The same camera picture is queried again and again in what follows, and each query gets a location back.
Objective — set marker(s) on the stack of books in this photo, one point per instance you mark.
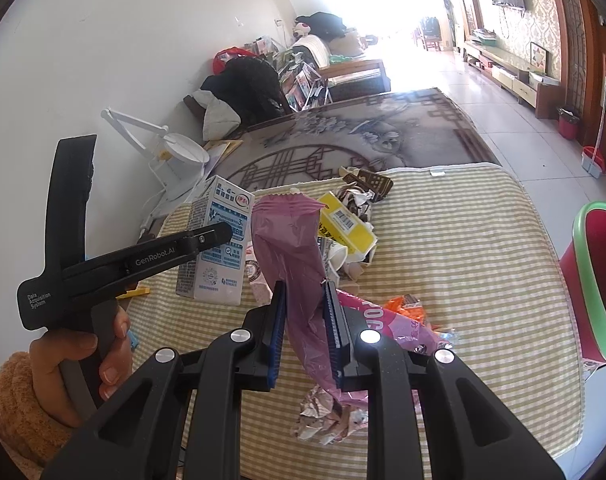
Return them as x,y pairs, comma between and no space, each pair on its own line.
484,36

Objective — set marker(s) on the yellow plastic clip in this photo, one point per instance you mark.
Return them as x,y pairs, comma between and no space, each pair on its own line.
133,293

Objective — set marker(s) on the small red waste bin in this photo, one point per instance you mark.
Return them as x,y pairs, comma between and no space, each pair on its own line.
568,125

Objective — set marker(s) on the crushed white paper cup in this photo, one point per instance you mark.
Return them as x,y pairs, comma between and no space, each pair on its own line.
340,257

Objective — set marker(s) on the framed picture on cabinet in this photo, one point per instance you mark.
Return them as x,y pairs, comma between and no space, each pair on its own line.
538,59

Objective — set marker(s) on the yellow paper envelope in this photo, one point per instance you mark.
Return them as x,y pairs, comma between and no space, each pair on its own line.
223,152

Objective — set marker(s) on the red wooden chairs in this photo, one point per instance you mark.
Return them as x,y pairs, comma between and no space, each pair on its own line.
428,35

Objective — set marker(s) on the yellow striped mat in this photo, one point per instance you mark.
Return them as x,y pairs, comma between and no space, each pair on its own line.
458,240

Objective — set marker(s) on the black jacket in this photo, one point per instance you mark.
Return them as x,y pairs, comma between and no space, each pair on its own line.
328,24

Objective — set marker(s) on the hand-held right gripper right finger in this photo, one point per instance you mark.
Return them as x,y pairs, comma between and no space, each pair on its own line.
335,335

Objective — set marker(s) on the crumpled glossy printed paper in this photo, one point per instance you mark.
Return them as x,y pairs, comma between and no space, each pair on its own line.
323,420

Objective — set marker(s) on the orange snack wrapper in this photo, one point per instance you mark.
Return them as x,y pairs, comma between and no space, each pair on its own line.
408,310

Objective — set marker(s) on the wooden sofa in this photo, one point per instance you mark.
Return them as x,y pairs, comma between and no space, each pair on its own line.
353,75

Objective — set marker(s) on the red blue dustpan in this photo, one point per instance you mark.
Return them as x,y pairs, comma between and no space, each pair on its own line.
593,160

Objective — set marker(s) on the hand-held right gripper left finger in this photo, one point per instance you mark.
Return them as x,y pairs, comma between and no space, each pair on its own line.
278,340

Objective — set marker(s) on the white desk lamp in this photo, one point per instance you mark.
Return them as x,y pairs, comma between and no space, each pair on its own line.
183,150

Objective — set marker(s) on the white cloth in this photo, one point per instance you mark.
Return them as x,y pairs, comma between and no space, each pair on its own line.
220,117

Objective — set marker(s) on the beige sofa cushion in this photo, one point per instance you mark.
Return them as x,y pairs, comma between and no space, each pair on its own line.
315,50

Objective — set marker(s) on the small pink printed wrapper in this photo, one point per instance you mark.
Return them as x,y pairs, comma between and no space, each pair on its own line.
258,285

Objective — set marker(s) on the blue white milk carton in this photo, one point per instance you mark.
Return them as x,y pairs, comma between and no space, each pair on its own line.
218,275

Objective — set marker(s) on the small clear magazine rack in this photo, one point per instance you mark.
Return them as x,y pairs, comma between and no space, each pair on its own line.
260,46

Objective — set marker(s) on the television cabinet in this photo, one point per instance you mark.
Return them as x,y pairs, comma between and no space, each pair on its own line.
513,77

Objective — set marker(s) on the pink snack bag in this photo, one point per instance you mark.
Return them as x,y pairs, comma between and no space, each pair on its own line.
383,320

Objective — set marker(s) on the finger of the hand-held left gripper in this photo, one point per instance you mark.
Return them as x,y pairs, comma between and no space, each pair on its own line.
203,238

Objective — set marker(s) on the plush toy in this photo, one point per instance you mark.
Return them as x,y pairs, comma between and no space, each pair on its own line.
300,29

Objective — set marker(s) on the red bag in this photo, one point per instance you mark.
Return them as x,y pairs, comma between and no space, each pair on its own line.
230,55

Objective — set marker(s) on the red bin with green rim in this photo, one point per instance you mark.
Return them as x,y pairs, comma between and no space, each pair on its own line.
598,270

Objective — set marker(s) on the brown patterned wrapper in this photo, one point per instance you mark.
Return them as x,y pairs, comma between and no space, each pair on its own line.
370,180

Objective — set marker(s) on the grey patterned rug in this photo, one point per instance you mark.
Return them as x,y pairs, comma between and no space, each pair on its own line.
333,125

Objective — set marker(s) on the black clothes pile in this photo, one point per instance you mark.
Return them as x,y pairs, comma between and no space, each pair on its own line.
248,85

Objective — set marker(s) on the pink plastic wrapper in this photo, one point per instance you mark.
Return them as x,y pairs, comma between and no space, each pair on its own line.
293,260

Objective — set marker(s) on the person's left hand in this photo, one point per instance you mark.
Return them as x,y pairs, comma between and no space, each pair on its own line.
50,355

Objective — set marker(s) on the yellow cardboard box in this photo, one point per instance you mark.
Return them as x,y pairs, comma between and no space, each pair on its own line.
345,225

